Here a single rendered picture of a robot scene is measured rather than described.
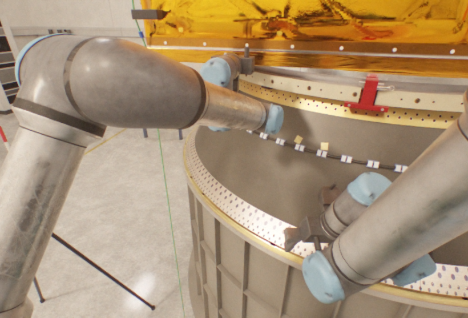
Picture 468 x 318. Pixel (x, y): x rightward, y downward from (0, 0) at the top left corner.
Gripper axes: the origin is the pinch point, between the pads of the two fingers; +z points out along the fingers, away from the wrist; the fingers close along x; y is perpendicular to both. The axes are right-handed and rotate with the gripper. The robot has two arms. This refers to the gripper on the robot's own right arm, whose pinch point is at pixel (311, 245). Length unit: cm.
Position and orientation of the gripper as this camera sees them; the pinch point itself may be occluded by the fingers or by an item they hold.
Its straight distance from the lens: 78.5
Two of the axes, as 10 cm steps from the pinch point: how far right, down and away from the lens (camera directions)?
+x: 9.9, 0.8, 1.5
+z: -1.6, 6.2, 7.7
